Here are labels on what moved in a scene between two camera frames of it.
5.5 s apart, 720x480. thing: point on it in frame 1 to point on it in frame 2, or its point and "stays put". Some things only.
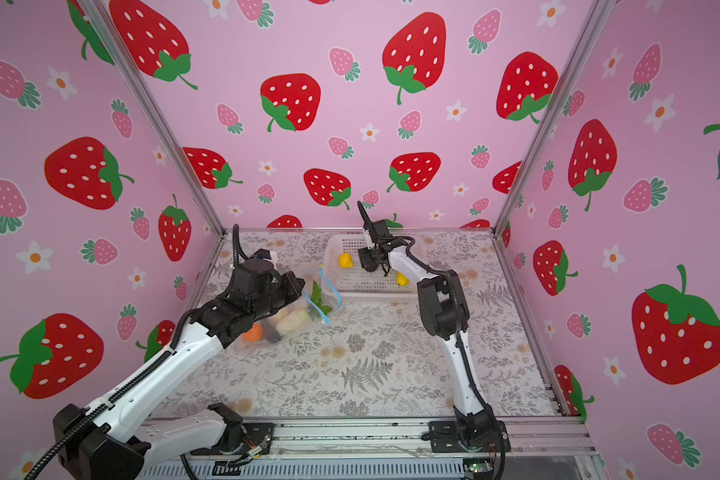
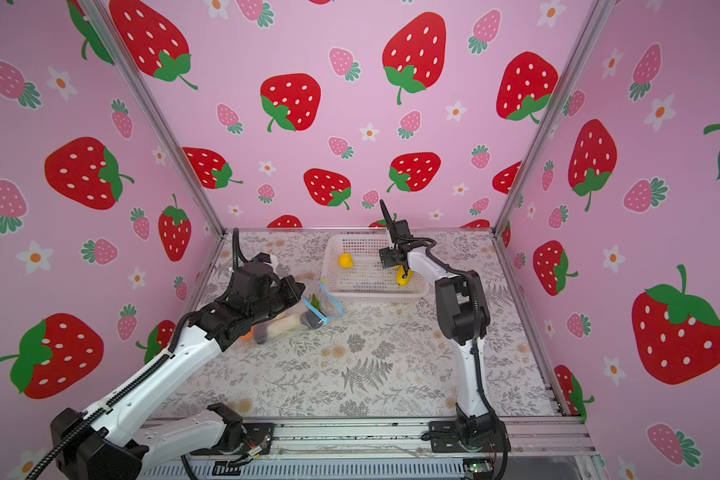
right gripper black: [372, 258] to [393, 257]
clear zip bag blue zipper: [316, 302] stays put
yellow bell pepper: [402, 280] stays put
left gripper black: [289, 291] stays put
